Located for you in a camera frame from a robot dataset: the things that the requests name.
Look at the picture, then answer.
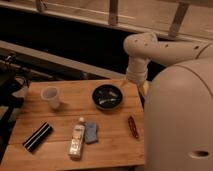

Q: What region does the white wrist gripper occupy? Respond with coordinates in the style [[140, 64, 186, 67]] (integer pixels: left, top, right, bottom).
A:
[[126, 64, 149, 97]]

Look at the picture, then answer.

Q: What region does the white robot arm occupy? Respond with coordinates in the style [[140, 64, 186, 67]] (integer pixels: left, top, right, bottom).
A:
[[123, 33, 213, 171]]

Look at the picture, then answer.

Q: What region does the black round bowl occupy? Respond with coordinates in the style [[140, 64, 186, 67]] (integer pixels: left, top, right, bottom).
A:
[[92, 84, 123, 110]]

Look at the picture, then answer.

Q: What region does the red pocket knife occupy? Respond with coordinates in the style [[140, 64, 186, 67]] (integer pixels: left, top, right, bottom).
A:
[[128, 116, 139, 139]]

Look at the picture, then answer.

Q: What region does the blue sponge cloth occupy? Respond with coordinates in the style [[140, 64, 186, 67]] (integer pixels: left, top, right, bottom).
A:
[[85, 122, 98, 144]]

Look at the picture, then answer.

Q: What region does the white plastic bottle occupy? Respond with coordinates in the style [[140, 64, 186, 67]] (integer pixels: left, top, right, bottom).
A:
[[69, 117, 85, 159]]

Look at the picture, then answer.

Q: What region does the translucent plastic cup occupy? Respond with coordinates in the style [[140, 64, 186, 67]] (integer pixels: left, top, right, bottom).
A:
[[41, 86, 60, 109]]

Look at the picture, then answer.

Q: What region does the black striped rectangular block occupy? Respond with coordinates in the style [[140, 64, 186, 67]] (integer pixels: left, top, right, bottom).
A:
[[22, 122, 53, 152]]

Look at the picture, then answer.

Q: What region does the black stand equipment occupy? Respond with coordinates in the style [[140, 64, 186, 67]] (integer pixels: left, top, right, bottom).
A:
[[0, 53, 31, 161]]

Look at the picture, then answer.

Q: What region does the metal railing frame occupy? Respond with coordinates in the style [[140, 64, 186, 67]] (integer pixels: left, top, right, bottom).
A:
[[0, 0, 213, 42]]

